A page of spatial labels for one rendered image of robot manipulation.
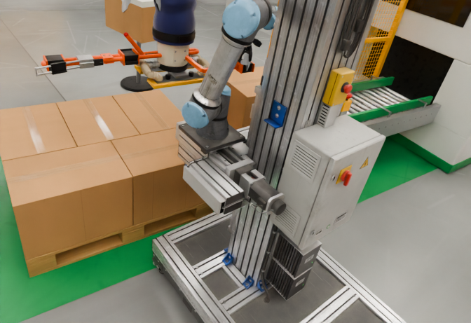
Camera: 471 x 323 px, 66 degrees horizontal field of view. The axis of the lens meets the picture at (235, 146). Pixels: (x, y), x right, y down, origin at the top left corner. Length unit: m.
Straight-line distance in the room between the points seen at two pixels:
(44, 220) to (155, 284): 0.71
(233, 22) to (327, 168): 0.60
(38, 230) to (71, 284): 0.38
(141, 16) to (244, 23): 2.66
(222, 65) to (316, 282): 1.41
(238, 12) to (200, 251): 1.44
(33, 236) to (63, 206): 0.22
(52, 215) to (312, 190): 1.37
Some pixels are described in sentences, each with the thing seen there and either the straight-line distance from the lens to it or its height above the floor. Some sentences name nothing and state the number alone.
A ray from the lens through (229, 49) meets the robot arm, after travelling 1.30.
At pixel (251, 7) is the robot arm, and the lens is 1.23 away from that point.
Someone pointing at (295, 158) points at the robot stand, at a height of 1.13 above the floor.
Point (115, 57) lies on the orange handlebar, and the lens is 2.01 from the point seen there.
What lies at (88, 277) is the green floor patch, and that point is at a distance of 2.40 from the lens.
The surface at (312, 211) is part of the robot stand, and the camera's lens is 1.47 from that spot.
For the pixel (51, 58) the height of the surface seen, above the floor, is 1.20.
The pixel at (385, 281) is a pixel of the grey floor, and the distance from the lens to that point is 2.76.
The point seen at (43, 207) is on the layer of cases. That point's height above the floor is 0.49.
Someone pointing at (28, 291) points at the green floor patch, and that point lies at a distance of 2.42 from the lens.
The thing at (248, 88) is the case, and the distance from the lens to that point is 2.37.
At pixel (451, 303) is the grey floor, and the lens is 2.91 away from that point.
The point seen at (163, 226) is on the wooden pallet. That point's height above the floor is 0.02.
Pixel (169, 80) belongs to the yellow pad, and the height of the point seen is 1.07.
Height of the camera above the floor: 1.91
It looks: 33 degrees down
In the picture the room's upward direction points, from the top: 10 degrees clockwise
